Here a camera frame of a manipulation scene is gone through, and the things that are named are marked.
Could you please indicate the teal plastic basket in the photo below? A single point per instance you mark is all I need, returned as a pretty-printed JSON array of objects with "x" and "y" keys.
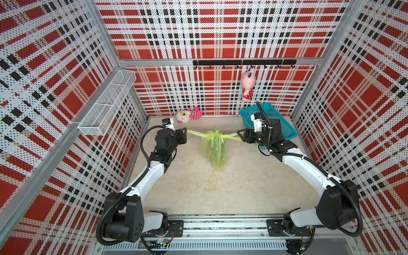
[{"x": 267, "y": 112}]

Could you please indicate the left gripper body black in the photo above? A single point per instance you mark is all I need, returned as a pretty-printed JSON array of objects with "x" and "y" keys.
[{"x": 179, "y": 139}]

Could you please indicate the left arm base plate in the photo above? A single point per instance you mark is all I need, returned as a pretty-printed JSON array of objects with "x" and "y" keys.
[{"x": 173, "y": 228}]

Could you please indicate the pink striped plush toy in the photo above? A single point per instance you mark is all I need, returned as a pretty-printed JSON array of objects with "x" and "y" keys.
[{"x": 184, "y": 116}]

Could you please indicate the black hook rail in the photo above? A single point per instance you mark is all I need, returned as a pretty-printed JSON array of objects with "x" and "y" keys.
[{"x": 241, "y": 62}]

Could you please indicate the yellow-green plastic bag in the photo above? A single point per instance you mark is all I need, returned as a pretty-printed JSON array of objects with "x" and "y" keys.
[{"x": 213, "y": 146}]

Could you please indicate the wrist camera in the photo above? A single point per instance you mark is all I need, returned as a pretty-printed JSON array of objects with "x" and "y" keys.
[
  {"x": 257, "y": 122},
  {"x": 168, "y": 123}
]

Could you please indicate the white wire mesh shelf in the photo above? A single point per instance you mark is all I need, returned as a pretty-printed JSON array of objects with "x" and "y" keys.
[{"x": 101, "y": 115}]

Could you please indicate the pink hanging plush toy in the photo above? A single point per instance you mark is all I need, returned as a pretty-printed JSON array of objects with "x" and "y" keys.
[{"x": 248, "y": 81}]

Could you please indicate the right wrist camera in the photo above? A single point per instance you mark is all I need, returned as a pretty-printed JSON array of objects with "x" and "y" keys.
[{"x": 257, "y": 122}]

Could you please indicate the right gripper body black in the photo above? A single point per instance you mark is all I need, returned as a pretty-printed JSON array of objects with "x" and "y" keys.
[{"x": 258, "y": 138}]

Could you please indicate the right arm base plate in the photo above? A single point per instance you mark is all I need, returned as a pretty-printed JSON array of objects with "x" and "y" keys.
[{"x": 276, "y": 228}]

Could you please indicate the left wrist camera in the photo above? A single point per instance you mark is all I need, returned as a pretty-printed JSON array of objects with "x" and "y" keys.
[{"x": 168, "y": 123}]

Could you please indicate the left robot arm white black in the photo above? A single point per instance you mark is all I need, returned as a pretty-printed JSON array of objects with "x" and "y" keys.
[{"x": 123, "y": 218}]

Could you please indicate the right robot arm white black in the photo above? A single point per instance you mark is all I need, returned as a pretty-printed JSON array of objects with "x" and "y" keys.
[{"x": 338, "y": 208}]

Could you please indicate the aluminium mounting rail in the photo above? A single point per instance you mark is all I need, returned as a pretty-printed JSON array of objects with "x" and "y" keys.
[{"x": 240, "y": 226}]

